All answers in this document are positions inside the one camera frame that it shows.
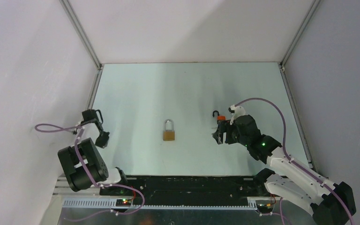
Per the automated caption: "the orange black padlock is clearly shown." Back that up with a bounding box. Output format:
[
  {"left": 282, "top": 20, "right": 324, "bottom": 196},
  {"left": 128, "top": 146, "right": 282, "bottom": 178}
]
[{"left": 212, "top": 110, "right": 226, "bottom": 124}]

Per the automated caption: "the brass padlock long shackle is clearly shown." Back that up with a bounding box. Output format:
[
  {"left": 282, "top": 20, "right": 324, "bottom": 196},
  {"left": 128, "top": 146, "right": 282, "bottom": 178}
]
[{"left": 163, "top": 119, "right": 175, "bottom": 142}]

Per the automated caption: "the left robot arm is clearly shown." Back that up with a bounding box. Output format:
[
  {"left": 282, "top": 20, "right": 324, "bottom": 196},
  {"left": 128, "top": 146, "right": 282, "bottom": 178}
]
[{"left": 58, "top": 109, "right": 129, "bottom": 195}]

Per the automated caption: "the left controller board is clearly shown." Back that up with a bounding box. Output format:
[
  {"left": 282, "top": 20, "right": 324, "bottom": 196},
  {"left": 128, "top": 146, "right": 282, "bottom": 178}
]
[{"left": 116, "top": 199, "right": 132, "bottom": 207}]

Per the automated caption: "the controller board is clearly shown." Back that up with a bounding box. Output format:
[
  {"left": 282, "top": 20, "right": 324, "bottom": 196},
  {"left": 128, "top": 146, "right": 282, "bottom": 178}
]
[
  {"left": 116, "top": 199, "right": 132, "bottom": 207},
  {"left": 256, "top": 203, "right": 274, "bottom": 216}
]

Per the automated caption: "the right controller board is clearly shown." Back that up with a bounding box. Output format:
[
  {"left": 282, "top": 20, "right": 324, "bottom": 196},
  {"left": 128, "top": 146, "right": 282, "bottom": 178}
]
[{"left": 256, "top": 203, "right": 274, "bottom": 216}]

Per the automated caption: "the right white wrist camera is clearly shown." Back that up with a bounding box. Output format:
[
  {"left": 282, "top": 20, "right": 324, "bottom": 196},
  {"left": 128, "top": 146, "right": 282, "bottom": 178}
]
[{"left": 228, "top": 105, "right": 246, "bottom": 125}]

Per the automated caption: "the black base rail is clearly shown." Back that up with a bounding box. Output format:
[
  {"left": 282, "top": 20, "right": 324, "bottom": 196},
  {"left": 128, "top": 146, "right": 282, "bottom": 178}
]
[{"left": 99, "top": 176, "right": 270, "bottom": 207}]

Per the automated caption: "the left aluminium frame post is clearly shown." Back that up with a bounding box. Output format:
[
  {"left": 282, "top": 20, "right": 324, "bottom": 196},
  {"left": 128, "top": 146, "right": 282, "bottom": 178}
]
[{"left": 59, "top": 0, "right": 102, "bottom": 70}]

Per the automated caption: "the aluminium frame post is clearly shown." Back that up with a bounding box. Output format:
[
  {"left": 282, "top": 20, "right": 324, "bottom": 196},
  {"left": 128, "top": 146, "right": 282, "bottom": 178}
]
[
  {"left": 280, "top": 0, "right": 322, "bottom": 67},
  {"left": 59, "top": 0, "right": 102, "bottom": 70}
]

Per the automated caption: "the right aluminium frame post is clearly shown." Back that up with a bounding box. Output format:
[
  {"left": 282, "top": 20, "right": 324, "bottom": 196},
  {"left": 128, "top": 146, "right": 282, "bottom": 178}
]
[{"left": 280, "top": 0, "right": 322, "bottom": 67}]

